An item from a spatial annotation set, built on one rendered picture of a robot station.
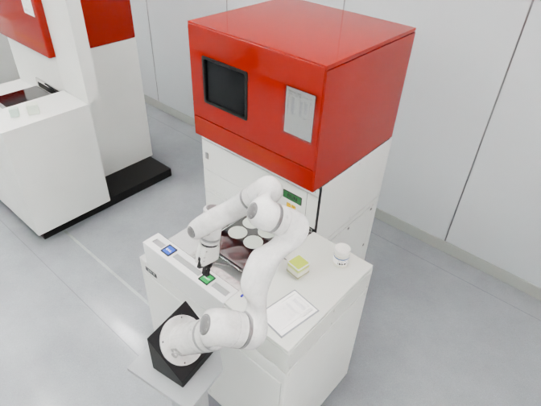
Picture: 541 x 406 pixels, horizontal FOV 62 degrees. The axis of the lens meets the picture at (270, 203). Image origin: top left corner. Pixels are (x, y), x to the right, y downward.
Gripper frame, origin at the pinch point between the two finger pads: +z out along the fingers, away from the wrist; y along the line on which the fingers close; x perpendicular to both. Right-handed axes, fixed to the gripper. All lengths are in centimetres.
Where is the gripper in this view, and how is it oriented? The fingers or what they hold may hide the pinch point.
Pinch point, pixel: (205, 271)
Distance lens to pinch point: 197.4
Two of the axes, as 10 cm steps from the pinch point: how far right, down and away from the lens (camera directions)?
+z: -1.7, 8.7, 4.7
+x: 7.5, 4.2, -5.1
